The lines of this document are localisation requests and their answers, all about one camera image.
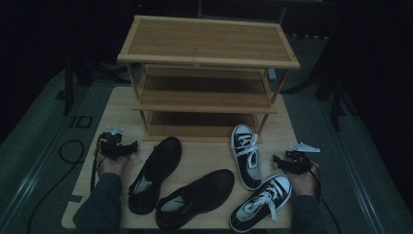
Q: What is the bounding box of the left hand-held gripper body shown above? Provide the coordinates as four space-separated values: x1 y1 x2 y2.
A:
98 126 129 161

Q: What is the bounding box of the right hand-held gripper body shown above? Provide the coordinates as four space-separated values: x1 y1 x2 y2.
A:
283 141 321 175

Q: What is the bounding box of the black shoe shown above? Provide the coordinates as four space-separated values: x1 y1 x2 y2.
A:
155 169 236 232
128 136 183 215

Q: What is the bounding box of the black white lace-up sneaker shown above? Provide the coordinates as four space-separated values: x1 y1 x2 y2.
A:
228 174 293 234
230 123 264 192

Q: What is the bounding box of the wooden shoe rack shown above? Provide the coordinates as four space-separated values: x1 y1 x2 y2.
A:
116 14 301 144

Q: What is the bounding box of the person's left hand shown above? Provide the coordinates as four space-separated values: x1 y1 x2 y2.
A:
96 150 132 178

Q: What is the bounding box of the person's right hand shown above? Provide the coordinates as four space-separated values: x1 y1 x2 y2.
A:
286 162 320 197

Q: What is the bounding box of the dark metal stand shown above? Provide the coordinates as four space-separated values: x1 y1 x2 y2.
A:
61 53 131 117
282 69 358 132

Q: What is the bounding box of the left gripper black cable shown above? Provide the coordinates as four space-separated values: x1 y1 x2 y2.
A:
90 134 105 193

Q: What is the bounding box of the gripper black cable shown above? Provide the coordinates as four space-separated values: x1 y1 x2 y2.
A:
90 134 105 193
308 161 343 234

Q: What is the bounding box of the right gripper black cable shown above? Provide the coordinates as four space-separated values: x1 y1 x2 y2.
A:
308 161 343 234

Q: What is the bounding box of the black floor cable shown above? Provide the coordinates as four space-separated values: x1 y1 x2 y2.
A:
26 139 86 234

